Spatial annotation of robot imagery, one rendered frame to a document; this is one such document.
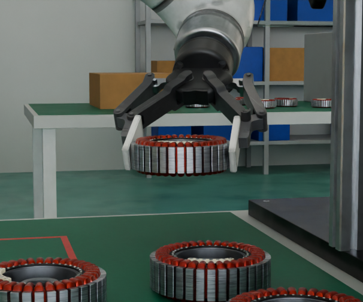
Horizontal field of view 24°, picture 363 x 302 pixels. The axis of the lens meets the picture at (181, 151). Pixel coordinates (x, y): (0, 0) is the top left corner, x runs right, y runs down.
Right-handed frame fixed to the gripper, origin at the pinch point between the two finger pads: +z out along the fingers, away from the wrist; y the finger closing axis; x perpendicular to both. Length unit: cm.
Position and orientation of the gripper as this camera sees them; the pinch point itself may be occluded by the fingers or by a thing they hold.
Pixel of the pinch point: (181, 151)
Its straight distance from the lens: 97.7
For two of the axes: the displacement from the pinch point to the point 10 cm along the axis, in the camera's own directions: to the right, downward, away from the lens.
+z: -1.5, 5.8, -8.0
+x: -0.9, -8.1, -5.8
